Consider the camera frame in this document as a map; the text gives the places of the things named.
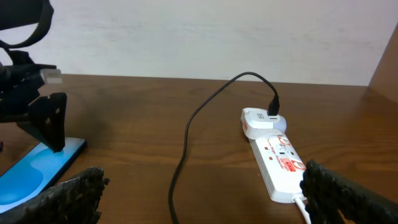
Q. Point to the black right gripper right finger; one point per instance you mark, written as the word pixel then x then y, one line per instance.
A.
pixel 333 199

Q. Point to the white USB charger plug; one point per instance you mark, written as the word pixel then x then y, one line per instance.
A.
pixel 256 123

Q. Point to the white power strip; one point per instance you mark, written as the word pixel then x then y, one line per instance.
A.
pixel 281 167

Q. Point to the blue Galaxy smartphone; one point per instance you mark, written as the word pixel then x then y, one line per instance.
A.
pixel 37 171

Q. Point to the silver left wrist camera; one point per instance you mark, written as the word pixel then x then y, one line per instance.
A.
pixel 51 76

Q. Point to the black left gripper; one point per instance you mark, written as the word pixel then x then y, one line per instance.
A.
pixel 20 83

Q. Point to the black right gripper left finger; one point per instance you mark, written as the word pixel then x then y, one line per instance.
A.
pixel 73 201

